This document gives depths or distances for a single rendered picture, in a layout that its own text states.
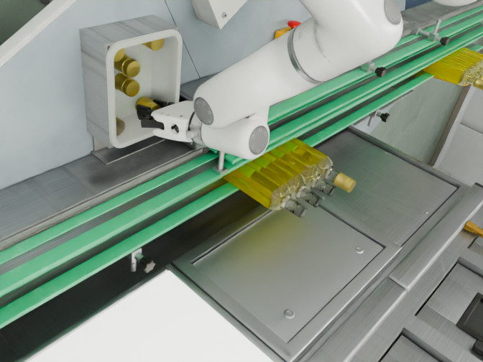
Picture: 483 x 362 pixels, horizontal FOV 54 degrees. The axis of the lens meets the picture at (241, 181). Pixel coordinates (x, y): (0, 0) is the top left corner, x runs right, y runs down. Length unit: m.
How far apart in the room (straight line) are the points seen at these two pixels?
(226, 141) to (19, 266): 0.40
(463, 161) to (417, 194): 6.06
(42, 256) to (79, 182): 0.19
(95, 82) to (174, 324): 0.49
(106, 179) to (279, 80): 0.47
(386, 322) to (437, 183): 0.64
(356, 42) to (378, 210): 0.88
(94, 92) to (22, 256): 0.33
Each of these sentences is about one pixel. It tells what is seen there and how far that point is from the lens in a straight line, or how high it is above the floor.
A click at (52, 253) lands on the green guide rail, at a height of 0.95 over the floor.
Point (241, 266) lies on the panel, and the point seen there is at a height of 1.09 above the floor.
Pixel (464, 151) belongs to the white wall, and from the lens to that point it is 7.53.
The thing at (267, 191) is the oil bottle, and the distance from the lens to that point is 1.08.
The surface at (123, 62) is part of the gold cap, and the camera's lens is 0.97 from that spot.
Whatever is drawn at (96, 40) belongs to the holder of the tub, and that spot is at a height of 0.80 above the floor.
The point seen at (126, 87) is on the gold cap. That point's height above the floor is 0.81.
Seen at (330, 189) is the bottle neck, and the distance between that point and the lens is 1.15.
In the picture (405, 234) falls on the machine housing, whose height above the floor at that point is 1.29.
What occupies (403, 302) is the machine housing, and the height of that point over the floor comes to 1.40.
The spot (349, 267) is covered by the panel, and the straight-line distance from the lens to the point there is 1.17.
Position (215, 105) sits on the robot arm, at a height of 1.09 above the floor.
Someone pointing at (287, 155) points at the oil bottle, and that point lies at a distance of 1.19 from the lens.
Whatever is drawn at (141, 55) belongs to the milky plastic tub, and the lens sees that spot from 1.04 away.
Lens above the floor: 1.52
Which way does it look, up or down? 29 degrees down
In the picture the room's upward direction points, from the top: 124 degrees clockwise
